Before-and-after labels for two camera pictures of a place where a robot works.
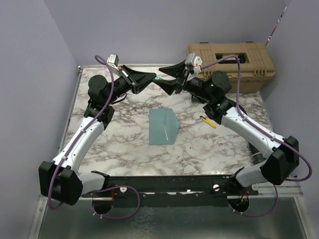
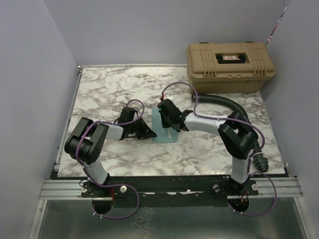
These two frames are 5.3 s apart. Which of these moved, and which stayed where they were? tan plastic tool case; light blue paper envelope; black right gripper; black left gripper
Moved: black left gripper; black right gripper
Stayed: light blue paper envelope; tan plastic tool case
